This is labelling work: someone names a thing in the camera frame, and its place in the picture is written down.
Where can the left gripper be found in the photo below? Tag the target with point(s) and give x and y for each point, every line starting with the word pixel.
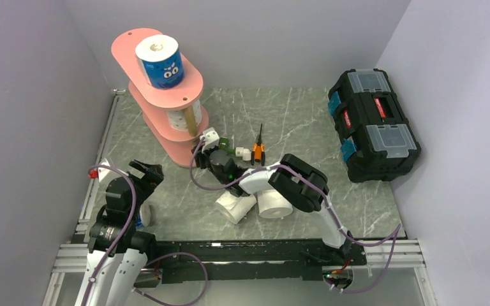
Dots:
pixel 152 177

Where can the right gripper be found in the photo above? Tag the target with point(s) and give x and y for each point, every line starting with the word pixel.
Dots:
pixel 200 156

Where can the floral paper roll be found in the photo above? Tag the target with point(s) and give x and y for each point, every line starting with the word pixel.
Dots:
pixel 177 118

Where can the blue paper roll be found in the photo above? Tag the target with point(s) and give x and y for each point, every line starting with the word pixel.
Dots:
pixel 160 61

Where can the white pipe elbow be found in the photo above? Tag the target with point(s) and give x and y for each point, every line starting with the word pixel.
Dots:
pixel 244 153

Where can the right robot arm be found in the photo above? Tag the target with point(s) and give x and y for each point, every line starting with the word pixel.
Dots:
pixel 299 183

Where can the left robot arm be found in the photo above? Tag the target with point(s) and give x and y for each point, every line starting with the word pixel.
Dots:
pixel 116 251

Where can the green pipe fitting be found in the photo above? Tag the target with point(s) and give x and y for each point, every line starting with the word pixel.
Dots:
pixel 224 144

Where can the orange black pliers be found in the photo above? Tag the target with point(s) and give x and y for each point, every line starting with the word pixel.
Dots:
pixel 258 152

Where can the plain white paper roll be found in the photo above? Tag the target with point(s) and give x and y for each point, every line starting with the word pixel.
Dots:
pixel 234 208

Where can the plain white embossed roll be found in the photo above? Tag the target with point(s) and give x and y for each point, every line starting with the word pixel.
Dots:
pixel 272 205

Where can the black tool box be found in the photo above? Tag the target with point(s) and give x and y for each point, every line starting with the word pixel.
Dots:
pixel 377 142

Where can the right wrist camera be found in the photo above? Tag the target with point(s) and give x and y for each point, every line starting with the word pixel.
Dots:
pixel 210 138

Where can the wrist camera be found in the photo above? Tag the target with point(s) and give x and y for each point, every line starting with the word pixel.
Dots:
pixel 105 172
pixel 210 138

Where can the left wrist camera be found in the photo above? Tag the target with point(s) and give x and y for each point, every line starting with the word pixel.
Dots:
pixel 105 172

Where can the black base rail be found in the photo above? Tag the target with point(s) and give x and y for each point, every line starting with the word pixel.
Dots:
pixel 224 260

